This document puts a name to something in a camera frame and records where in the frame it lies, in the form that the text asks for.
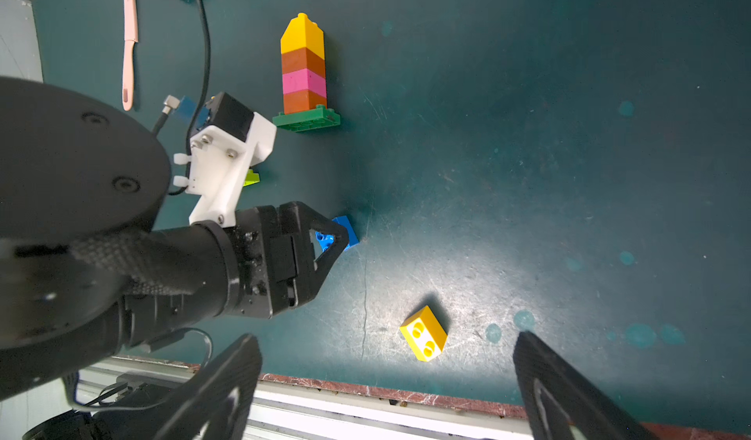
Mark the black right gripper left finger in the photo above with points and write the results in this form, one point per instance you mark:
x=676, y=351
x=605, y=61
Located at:
x=214, y=404

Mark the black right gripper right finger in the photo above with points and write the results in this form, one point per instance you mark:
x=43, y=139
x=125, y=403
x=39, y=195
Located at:
x=557, y=398

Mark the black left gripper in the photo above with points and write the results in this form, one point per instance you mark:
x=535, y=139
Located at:
x=277, y=272

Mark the lime green lego plate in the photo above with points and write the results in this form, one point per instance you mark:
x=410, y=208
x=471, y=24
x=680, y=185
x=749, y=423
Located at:
x=252, y=178

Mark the dark green lego plate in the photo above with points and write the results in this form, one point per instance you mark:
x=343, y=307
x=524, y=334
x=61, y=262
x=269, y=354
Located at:
x=317, y=118

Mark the pink lego brick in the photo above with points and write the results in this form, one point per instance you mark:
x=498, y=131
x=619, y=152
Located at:
x=304, y=80

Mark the orange lego brick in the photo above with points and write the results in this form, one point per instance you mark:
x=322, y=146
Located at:
x=303, y=59
x=303, y=100

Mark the yellow lego brick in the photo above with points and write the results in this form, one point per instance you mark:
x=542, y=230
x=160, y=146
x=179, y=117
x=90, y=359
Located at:
x=424, y=334
x=302, y=33

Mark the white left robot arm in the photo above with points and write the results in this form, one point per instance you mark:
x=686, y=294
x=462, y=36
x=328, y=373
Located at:
x=84, y=272

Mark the green table mat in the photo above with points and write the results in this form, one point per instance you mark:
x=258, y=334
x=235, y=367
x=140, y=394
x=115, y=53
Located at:
x=577, y=168

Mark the pink plastic knife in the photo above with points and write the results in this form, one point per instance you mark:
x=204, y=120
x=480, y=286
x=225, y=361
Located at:
x=130, y=38

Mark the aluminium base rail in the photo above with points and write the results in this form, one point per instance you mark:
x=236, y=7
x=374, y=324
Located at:
x=302, y=410

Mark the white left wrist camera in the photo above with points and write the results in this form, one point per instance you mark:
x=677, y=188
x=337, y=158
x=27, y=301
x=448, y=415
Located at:
x=221, y=152

